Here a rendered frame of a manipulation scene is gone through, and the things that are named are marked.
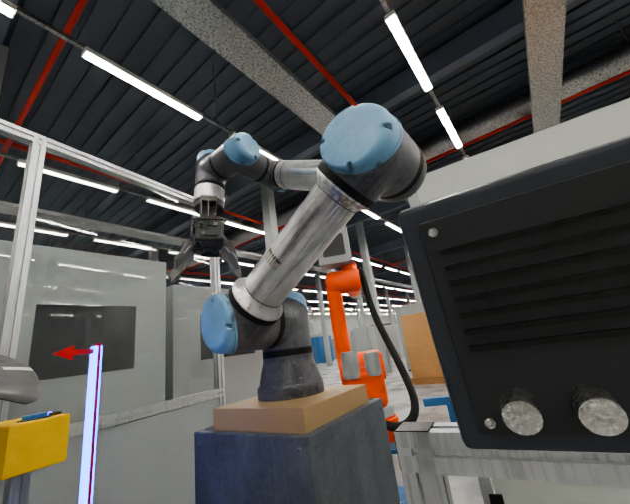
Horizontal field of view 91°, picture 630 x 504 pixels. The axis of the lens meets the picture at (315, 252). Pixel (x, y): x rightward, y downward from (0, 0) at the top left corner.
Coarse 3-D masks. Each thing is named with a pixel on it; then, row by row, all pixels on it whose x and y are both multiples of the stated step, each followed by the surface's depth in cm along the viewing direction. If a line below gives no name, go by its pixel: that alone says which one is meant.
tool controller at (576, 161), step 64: (512, 192) 21; (576, 192) 19; (448, 256) 23; (512, 256) 21; (576, 256) 19; (448, 320) 23; (512, 320) 21; (576, 320) 19; (448, 384) 24; (512, 384) 21; (576, 384) 20; (512, 448) 22; (576, 448) 20
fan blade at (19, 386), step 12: (12, 360) 47; (0, 372) 41; (12, 372) 42; (24, 372) 43; (0, 384) 37; (12, 384) 38; (24, 384) 39; (36, 384) 41; (0, 396) 35; (12, 396) 36; (24, 396) 37; (36, 396) 38
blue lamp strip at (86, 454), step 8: (96, 352) 53; (96, 360) 53; (96, 368) 53; (88, 376) 53; (88, 384) 52; (88, 392) 52; (88, 400) 52; (88, 408) 51; (88, 416) 51; (88, 424) 50; (88, 432) 50; (88, 440) 49; (88, 448) 49; (88, 456) 49; (88, 464) 48; (88, 472) 48; (80, 480) 48; (88, 480) 48; (80, 488) 48; (80, 496) 48
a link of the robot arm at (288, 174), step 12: (276, 168) 79; (288, 168) 76; (300, 168) 74; (312, 168) 71; (264, 180) 81; (276, 180) 80; (288, 180) 77; (300, 180) 74; (312, 180) 72; (420, 180) 54; (408, 192) 55
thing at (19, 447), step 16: (48, 416) 64; (64, 416) 65; (0, 432) 59; (16, 432) 58; (32, 432) 60; (48, 432) 62; (64, 432) 64; (0, 448) 58; (16, 448) 58; (32, 448) 60; (48, 448) 61; (64, 448) 64; (0, 464) 56; (16, 464) 57; (32, 464) 59; (48, 464) 61
